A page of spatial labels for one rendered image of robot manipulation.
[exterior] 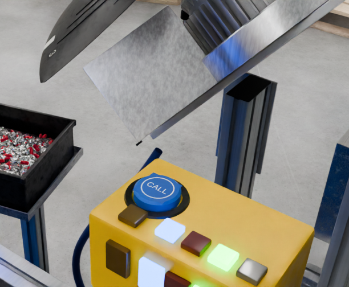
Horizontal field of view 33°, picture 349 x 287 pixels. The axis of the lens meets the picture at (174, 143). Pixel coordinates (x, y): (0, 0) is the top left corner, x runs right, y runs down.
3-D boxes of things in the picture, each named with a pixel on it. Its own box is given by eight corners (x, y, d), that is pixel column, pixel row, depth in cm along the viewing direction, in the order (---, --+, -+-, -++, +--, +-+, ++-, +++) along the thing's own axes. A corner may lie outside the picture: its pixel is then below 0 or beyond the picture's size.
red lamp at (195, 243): (211, 244, 45) (212, 238, 45) (199, 258, 44) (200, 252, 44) (191, 234, 46) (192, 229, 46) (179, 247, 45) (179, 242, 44)
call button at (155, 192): (189, 199, 50) (190, 183, 49) (162, 224, 48) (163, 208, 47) (151, 181, 52) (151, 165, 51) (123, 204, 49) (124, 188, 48)
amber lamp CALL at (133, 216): (148, 217, 47) (148, 211, 47) (135, 229, 46) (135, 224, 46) (130, 208, 48) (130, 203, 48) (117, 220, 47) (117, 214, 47)
